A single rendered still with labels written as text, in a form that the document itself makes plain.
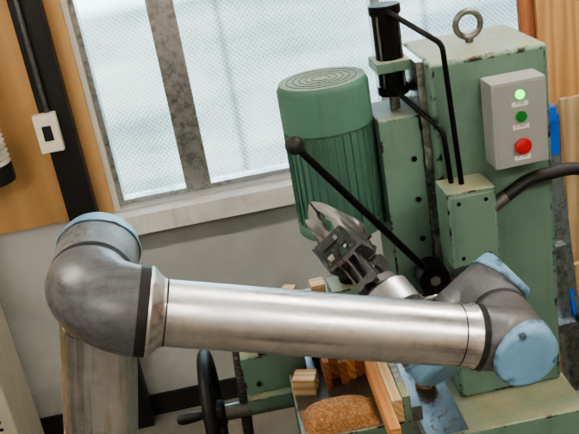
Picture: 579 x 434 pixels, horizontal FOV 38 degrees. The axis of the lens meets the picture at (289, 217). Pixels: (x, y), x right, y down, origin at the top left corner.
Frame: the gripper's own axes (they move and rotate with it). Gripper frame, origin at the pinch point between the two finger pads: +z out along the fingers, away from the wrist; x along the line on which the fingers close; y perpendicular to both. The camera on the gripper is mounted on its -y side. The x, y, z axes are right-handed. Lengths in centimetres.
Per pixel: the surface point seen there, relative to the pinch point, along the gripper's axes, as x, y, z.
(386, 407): 17.6, -23.2, -27.5
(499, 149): -29.6, -16.2, -8.0
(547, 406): -2, -52, -41
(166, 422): 125, -147, 59
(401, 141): -17.9, -15.0, 6.2
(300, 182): 1.3, -11.5, 13.2
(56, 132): 63, -65, 123
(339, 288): 12.3, -30.1, -0.4
